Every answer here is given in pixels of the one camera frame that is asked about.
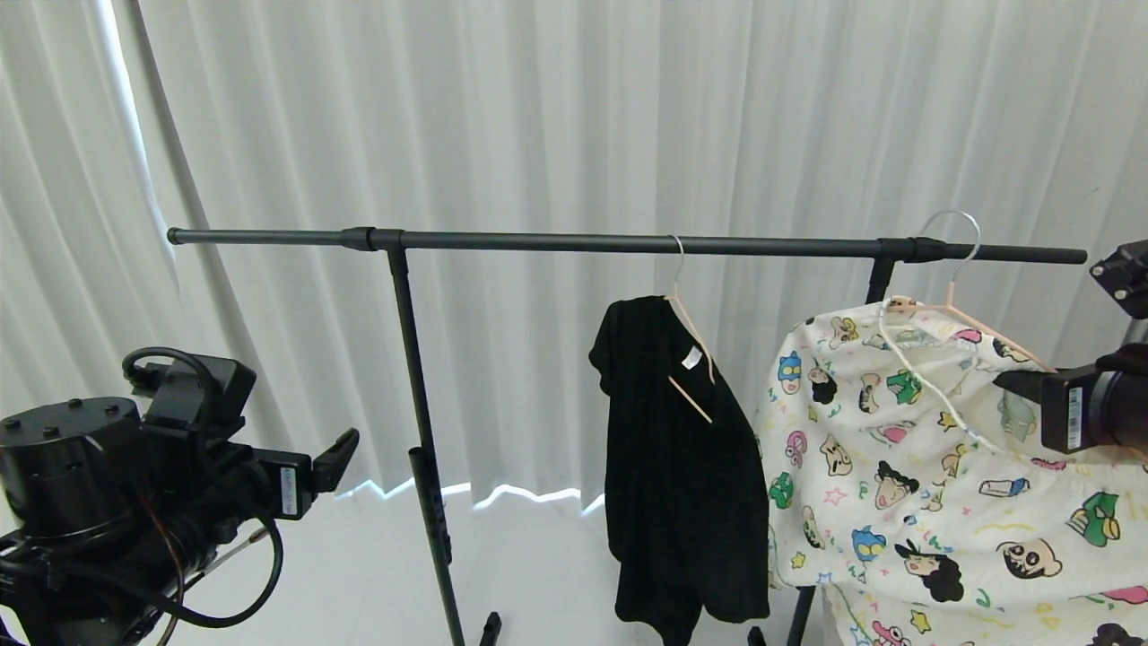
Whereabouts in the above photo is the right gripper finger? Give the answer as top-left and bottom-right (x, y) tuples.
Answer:
(993, 370), (1046, 403)

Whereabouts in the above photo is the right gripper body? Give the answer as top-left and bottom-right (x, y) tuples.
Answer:
(1040, 366), (1148, 454)

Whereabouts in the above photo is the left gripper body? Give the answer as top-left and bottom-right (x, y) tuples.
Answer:
(224, 444), (317, 521)

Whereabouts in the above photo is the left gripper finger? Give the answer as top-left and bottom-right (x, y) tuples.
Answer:
(312, 428), (361, 494)

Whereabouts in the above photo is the pink clothes hanger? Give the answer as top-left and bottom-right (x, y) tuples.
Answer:
(883, 210), (1057, 374)
(664, 235), (717, 424)

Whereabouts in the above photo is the cream printed garment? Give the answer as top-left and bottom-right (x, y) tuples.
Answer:
(755, 296), (1148, 646)

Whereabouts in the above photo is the black garment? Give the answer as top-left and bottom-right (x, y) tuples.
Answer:
(588, 296), (772, 646)

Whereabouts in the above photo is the black clothes rack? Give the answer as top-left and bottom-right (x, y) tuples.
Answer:
(167, 226), (1088, 646)

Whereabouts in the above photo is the white curtain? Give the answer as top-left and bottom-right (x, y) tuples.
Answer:
(0, 0), (1148, 526)

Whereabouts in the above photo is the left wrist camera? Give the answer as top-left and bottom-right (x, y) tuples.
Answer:
(121, 347), (258, 441)

